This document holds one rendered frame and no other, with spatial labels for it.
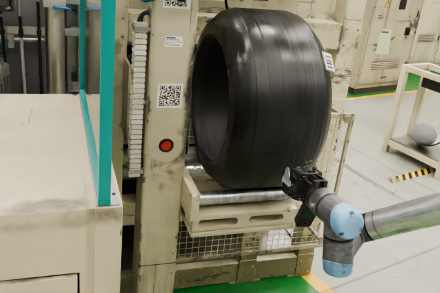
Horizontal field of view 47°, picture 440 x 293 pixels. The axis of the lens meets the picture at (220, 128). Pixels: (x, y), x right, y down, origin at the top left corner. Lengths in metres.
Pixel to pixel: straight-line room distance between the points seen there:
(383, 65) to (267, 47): 5.11
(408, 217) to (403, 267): 1.85
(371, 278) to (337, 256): 1.71
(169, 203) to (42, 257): 0.84
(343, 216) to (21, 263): 0.71
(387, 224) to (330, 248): 0.17
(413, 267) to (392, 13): 3.77
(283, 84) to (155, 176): 0.50
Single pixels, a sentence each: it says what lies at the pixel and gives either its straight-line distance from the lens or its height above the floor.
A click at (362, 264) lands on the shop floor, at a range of 3.07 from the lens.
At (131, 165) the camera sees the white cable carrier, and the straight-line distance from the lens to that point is 1.55.
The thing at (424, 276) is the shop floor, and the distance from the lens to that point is 3.15.
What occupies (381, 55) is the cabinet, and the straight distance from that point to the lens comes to 6.38.
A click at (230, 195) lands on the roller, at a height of 0.91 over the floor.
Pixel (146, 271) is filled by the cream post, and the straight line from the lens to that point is 1.77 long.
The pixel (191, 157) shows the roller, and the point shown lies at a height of 0.91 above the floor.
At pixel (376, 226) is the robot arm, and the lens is 1.35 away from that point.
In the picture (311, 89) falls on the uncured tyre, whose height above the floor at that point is 1.30.
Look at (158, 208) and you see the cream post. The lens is 1.63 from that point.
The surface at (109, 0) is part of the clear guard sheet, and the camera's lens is 0.70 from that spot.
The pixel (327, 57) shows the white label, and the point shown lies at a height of 1.38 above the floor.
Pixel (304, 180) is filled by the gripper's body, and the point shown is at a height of 1.09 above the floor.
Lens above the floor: 1.69
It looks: 22 degrees down
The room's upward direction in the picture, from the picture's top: 6 degrees clockwise
